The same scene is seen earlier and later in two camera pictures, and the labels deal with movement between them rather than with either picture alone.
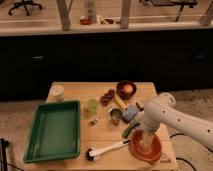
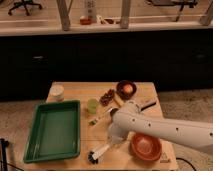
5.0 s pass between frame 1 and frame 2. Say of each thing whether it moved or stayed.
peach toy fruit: stayed
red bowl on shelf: stayed
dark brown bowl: stayed
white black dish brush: moved
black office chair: stayed
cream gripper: moved
